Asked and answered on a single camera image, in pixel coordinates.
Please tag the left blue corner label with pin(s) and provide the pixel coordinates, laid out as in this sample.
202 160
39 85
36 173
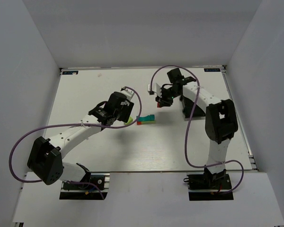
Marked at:
70 72

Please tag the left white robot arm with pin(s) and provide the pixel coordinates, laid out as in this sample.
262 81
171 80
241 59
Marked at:
46 156

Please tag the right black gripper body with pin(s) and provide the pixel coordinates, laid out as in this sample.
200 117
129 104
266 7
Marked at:
164 101

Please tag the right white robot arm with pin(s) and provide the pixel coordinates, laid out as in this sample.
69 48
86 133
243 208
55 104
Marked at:
220 117

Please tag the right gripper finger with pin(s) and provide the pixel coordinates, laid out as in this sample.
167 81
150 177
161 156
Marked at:
165 104
158 99

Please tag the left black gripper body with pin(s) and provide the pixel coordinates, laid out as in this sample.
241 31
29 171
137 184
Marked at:
126 112

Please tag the teal arch block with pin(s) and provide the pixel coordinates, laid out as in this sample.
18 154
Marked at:
143 118

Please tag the blue corner label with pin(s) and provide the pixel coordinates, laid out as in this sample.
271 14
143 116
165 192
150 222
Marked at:
212 70
70 72

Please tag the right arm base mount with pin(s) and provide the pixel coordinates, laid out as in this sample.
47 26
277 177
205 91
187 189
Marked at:
200 190

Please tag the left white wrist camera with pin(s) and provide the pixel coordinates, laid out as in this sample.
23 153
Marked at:
127 92

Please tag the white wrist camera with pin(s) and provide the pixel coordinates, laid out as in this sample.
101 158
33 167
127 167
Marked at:
154 89
127 92

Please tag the right blue corner label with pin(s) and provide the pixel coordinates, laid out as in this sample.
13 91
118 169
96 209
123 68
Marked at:
212 70

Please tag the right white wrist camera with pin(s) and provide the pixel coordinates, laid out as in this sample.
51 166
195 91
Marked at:
154 89

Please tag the long green block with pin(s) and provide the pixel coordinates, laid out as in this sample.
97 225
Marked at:
148 122

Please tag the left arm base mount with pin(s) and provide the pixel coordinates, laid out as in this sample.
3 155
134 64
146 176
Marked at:
96 190

